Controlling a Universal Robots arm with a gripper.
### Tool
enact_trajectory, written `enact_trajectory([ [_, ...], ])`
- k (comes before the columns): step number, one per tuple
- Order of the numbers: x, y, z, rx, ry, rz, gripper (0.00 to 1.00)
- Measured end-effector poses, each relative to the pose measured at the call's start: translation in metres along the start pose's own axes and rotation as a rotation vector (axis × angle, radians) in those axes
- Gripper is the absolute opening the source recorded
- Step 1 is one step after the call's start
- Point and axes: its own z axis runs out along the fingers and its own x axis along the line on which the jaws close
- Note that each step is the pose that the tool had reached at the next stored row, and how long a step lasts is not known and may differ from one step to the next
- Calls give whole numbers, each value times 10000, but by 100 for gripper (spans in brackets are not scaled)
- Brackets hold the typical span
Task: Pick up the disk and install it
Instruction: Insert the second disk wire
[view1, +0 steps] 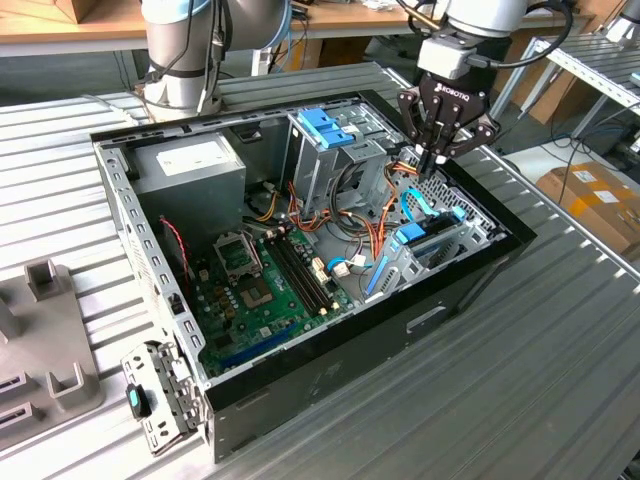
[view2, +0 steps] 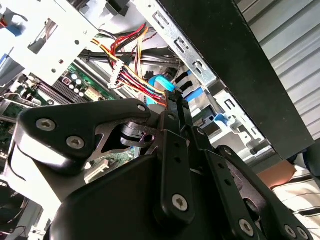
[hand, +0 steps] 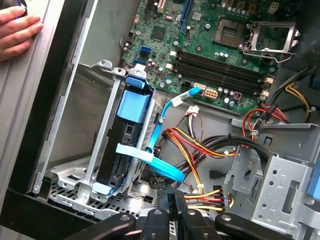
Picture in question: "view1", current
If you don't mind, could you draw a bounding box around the metal socket cover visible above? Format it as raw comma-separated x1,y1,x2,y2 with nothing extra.
213,230,264,279

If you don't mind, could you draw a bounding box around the brown cardboard box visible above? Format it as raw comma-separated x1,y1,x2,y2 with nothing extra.
535,160,640,261

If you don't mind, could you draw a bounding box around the wooden desk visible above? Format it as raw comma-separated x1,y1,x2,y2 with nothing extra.
0,0,596,56

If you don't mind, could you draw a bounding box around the grey parts rack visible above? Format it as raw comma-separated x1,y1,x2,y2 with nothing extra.
0,257,106,451

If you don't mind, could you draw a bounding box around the white connector with wires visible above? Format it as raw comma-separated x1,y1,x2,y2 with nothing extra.
327,254,376,279

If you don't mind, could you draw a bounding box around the red black twisted wire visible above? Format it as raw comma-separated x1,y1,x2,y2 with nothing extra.
158,214,195,296

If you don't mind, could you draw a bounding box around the light blue data wire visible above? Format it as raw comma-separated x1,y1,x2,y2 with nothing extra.
401,188,444,222

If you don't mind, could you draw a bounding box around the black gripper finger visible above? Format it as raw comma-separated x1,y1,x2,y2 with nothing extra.
397,87,436,175
434,112,502,166

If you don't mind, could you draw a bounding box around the blue plastic drive bracket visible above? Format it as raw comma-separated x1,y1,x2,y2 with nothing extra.
296,108,359,150

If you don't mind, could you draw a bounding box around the metal drive cage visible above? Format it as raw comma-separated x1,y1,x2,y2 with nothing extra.
279,97,401,216

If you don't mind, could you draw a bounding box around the green motherboard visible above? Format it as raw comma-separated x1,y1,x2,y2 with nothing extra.
187,224,359,379

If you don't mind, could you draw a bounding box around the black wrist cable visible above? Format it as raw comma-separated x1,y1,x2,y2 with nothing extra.
464,0,575,70

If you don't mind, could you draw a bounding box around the metal disk bay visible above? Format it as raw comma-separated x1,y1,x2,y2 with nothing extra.
359,204,506,304

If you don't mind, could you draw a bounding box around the open black PC case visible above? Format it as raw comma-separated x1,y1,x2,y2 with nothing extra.
89,88,539,464

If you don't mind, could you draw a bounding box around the brown cardboard sheet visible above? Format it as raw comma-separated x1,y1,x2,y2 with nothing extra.
499,29,576,126

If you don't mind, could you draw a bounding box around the black RAM slot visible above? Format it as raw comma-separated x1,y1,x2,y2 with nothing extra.
277,233,336,307
264,237,324,315

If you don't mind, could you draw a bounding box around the orange power wire black connector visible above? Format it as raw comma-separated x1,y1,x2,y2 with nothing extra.
372,155,436,256

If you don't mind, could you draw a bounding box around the metal slat side table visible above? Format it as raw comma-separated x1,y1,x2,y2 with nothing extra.
492,34,640,146

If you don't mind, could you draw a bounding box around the metal card retention bracket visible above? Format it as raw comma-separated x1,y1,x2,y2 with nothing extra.
121,339,209,457

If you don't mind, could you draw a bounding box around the hard disk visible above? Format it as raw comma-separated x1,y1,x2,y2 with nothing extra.
366,206,467,299

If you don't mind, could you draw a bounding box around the grey power supply unit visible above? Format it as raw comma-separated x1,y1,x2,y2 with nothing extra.
127,130,249,241

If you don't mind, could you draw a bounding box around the blue expansion slot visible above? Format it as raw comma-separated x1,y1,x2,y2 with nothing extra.
219,327,294,369

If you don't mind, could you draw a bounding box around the yellow orange wire bundle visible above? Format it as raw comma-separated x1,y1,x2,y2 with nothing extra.
248,185,280,222

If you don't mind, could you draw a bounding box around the orange black wire bundle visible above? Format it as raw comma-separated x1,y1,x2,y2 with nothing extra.
287,179,396,251

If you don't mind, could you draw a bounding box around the grey wrist camera housing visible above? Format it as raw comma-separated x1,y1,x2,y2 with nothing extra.
417,32,474,80

